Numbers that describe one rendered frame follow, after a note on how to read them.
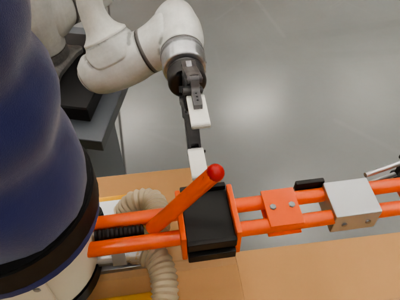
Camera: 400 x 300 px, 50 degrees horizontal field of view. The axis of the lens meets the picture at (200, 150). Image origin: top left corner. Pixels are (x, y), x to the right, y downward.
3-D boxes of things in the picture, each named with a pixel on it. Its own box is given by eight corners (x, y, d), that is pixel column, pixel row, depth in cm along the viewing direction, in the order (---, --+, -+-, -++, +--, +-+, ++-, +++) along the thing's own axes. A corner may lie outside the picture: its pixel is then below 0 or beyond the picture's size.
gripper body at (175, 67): (204, 52, 82) (212, 84, 77) (203, 86, 89) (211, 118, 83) (165, 55, 82) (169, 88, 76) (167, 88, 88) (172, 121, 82)
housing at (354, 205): (330, 235, 64) (337, 219, 61) (315, 197, 69) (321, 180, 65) (375, 228, 65) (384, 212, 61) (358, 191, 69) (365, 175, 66)
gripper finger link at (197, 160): (187, 148, 81) (187, 151, 82) (191, 178, 77) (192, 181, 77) (203, 147, 81) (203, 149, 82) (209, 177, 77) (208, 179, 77)
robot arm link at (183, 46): (203, 68, 93) (208, 87, 89) (161, 72, 92) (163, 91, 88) (204, 33, 86) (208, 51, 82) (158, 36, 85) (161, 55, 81)
